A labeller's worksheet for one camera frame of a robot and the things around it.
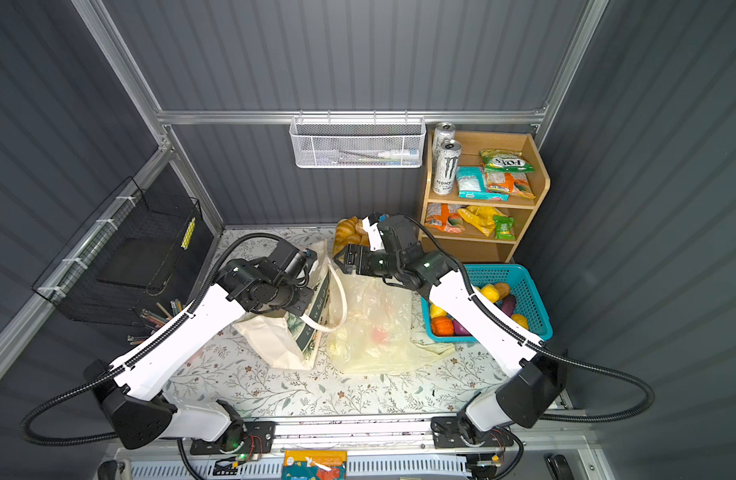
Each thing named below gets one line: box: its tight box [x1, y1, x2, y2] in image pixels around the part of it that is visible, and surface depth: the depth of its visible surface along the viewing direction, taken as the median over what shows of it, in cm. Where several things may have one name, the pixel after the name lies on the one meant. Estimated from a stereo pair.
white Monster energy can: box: [432, 139, 463, 195], surface depth 79 cm
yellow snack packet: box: [458, 206, 507, 237], surface depth 98 cm
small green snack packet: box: [493, 215, 516, 240], surface depth 96 cm
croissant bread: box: [333, 216, 370, 257], surface depth 115 cm
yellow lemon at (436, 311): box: [430, 303, 447, 319], surface depth 92 cm
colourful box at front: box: [281, 450, 348, 480], surface depth 71 cm
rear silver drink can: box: [433, 121, 456, 151], surface depth 83 cm
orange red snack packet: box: [425, 203, 465, 234], surface depth 98 cm
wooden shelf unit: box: [421, 130, 551, 264], surface depth 87 cm
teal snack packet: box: [456, 166, 510, 202], surface depth 85 cm
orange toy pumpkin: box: [431, 316, 454, 337], surface depth 88 cm
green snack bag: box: [480, 148, 535, 173], surface depth 88 cm
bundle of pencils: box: [126, 299, 186, 345], surface depth 82 cm
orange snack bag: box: [486, 172, 536, 199], surface depth 85 cm
